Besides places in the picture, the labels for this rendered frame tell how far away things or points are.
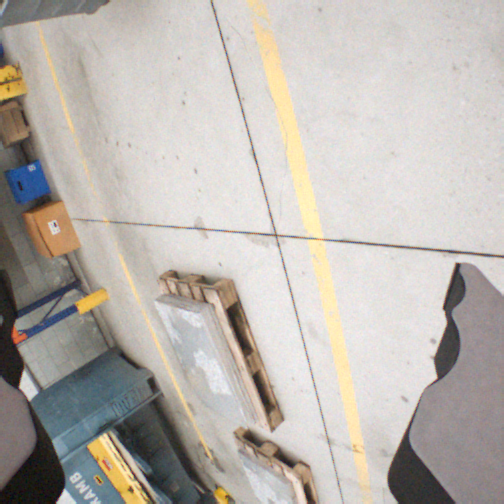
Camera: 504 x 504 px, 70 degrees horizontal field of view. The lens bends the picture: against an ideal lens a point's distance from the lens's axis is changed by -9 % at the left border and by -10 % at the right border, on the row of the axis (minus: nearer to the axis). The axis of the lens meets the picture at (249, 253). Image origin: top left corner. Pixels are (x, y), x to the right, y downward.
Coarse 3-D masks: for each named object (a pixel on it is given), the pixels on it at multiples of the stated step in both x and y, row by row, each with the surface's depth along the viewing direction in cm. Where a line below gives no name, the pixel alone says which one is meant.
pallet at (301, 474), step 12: (240, 432) 336; (240, 444) 332; (252, 444) 321; (264, 444) 318; (264, 456) 306; (276, 456) 310; (276, 468) 299; (288, 468) 290; (300, 468) 287; (300, 480) 282; (312, 480) 293; (300, 492) 289; (312, 492) 302
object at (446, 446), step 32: (448, 288) 11; (480, 288) 9; (448, 320) 9; (480, 320) 8; (448, 352) 8; (480, 352) 7; (448, 384) 7; (480, 384) 7; (416, 416) 6; (448, 416) 6; (480, 416) 6; (416, 448) 6; (448, 448) 6; (480, 448) 6; (416, 480) 6; (448, 480) 5; (480, 480) 5
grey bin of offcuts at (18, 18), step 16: (0, 0) 175; (16, 0) 154; (32, 0) 161; (48, 0) 168; (64, 0) 174; (80, 0) 184; (96, 0) 193; (0, 16) 161; (16, 16) 171; (32, 16) 178; (48, 16) 189
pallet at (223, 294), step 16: (176, 272) 299; (160, 288) 299; (176, 288) 278; (192, 288) 259; (208, 288) 244; (224, 288) 241; (224, 304) 242; (240, 304) 250; (224, 320) 246; (240, 320) 257; (240, 352) 252; (256, 352) 261; (240, 368) 261; (256, 368) 262; (256, 400) 266; (272, 400) 276; (272, 416) 273; (272, 432) 274
